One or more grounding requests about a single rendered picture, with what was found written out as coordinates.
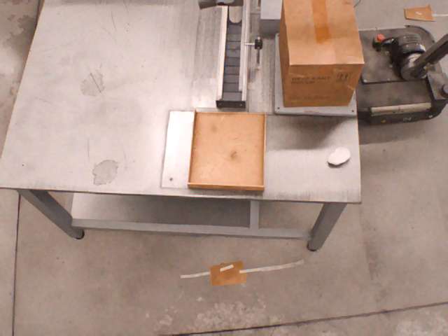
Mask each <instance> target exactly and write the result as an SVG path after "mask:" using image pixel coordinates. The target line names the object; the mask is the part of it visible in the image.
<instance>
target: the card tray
mask: <svg viewBox="0 0 448 336"><path fill-rule="evenodd" d="M266 125H267V109H265V114H263V113H238V112H213V111H196V108H195V107H194V116H193V124H192V139H191V140H190V155H189V164H188V180H187V185H188V188H199V189H218V190H256V191H265V154H266Z"/></svg>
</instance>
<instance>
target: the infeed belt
mask: <svg viewBox="0 0 448 336"><path fill-rule="evenodd" d="M229 18H230V17H229V7H228V8H227V29H226V40H225V60H224V72H223V93H222V94H221V99H219V101H231V102H241V101H242V92H239V70H240V55H241V42H242V21H241V22H240V23H232V22H231V21H230V19H229Z"/></svg>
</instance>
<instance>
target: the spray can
mask: <svg viewBox="0 0 448 336"><path fill-rule="evenodd" d="M229 17H230V18H229V19H230V21H231V22H232V23H240V22H241V21H242V6H237V7H231V6H229Z"/></svg>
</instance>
